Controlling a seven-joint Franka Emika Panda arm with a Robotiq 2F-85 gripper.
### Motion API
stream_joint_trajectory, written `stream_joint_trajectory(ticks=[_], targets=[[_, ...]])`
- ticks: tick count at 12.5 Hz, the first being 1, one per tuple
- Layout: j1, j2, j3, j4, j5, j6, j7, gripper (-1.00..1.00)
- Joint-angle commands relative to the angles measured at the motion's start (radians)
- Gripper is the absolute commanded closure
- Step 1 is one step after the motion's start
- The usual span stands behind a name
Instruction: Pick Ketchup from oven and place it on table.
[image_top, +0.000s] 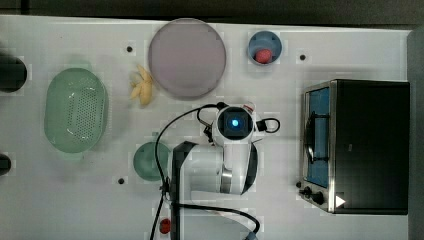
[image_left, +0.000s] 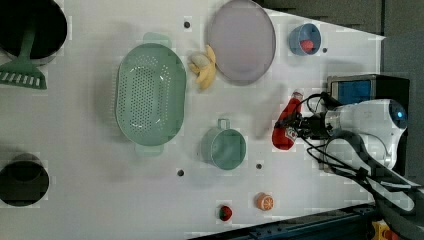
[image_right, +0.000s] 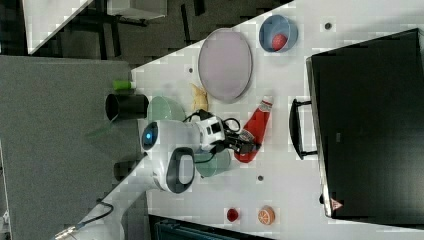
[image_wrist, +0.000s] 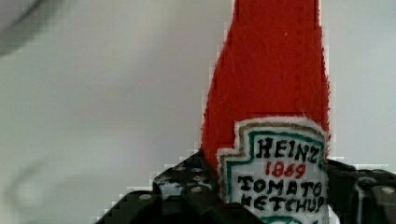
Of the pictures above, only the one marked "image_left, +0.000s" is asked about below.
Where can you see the small black pot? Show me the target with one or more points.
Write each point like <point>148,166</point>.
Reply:
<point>24,181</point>

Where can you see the orange toy slice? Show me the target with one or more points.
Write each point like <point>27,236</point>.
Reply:
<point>264,202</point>

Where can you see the green slotted spatula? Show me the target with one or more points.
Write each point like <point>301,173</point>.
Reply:
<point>21,72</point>

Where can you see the green mug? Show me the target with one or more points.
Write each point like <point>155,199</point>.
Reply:
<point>223,146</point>

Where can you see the red toy fruit in bowl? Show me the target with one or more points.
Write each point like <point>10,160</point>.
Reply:
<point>307,45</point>

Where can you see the silver black toaster oven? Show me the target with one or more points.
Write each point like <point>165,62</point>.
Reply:
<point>356,88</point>

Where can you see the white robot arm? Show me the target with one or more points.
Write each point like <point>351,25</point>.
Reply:
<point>360,141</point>

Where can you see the large black pot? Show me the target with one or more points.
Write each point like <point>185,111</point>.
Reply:
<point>50,22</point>

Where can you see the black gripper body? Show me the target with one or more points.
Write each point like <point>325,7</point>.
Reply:
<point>312,127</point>

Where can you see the red toy strawberry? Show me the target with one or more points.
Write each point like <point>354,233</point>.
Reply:
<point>225,213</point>

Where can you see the blue bowl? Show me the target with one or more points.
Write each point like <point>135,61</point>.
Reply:
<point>307,31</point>

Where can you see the lilac round plate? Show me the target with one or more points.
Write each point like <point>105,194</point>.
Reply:
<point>243,39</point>

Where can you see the red ketchup bottle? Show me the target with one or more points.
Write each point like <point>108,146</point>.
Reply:
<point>284,134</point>

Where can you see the yellow toy banana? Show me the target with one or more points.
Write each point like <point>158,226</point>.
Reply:
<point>204,65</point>

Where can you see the green colander basket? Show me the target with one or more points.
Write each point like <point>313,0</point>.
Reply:
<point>150,94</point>

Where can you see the dark blue frame rail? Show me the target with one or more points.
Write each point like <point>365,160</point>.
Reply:
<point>350,223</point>

